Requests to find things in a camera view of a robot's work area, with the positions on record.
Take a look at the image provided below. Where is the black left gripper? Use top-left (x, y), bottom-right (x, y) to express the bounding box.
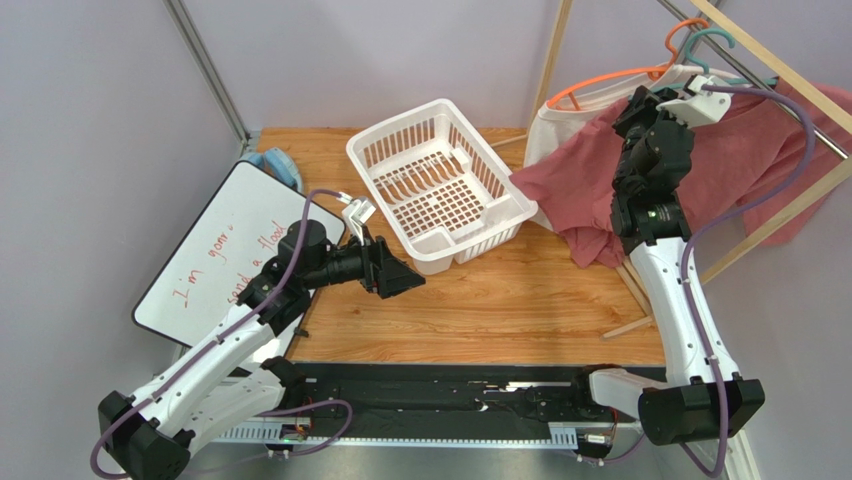
top-left (303, 225), bottom-right (425, 298)

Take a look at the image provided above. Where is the teal clothes hanger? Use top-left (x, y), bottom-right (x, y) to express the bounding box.
top-left (648, 28), bottom-right (780, 94)

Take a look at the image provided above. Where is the pink t shirt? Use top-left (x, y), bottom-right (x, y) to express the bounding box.
top-left (511, 90), bottom-right (840, 267)

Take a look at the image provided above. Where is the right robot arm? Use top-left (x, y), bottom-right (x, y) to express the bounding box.
top-left (587, 86), bottom-right (765, 446)

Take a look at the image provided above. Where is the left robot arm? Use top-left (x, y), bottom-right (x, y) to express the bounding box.
top-left (90, 220), bottom-right (426, 479)

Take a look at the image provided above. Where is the orange clothes hanger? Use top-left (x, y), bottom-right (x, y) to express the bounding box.
top-left (545, 17), bottom-right (710, 111)

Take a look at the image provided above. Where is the white printed t shirt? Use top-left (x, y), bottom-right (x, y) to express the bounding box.
top-left (510, 64), bottom-right (703, 241)

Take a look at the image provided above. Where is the white plastic dish rack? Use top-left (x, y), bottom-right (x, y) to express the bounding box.
top-left (346, 99), bottom-right (538, 275)

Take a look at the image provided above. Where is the white dry erase board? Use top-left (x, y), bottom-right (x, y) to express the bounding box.
top-left (132, 162), bottom-right (305, 347)

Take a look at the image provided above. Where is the blue tape dispenser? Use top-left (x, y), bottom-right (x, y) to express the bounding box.
top-left (239, 147), bottom-right (304, 193)

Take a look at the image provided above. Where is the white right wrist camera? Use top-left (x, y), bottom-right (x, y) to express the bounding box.
top-left (656, 75), bottom-right (732, 128)

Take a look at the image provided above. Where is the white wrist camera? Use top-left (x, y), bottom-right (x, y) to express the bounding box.
top-left (656, 75), bottom-right (732, 128)
top-left (338, 192), bottom-right (376, 245)

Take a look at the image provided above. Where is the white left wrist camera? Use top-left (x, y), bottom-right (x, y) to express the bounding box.
top-left (338, 192), bottom-right (376, 245)

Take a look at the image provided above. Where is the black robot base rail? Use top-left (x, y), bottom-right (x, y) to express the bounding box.
top-left (136, 361), bottom-right (740, 461)

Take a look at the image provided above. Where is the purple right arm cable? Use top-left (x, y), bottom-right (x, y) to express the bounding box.
top-left (578, 83), bottom-right (817, 480)

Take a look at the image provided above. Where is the wooden clothes rack frame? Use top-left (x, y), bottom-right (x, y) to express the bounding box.
top-left (489, 0), bottom-right (852, 341)

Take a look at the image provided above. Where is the metal corner frame post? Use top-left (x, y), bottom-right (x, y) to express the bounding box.
top-left (163, 0), bottom-right (258, 155)

